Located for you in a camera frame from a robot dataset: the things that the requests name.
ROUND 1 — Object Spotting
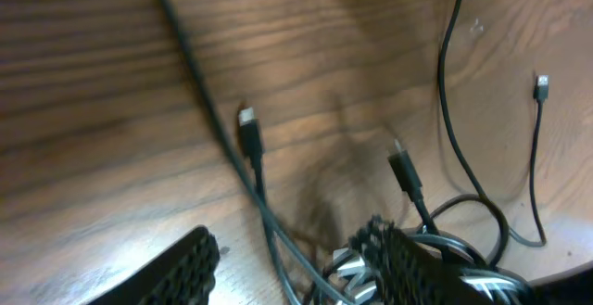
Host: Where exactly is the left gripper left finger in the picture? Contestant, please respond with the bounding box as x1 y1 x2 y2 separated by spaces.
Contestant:
90 225 221 305

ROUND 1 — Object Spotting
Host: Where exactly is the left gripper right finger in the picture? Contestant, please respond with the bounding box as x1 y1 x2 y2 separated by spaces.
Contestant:
348 218 492 305

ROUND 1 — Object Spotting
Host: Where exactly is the white usb cable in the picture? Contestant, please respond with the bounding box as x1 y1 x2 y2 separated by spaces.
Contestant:
331 247 524 305

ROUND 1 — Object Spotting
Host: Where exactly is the black usb cable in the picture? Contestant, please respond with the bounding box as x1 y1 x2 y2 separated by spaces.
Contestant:
235 105 534 305
416 0 550 269

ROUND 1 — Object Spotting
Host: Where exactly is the clear tape piece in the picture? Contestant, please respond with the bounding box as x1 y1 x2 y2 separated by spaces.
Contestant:
470 19 484 35

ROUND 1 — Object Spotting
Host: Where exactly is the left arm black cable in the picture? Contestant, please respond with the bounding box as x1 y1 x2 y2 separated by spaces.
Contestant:
145 0 358 305

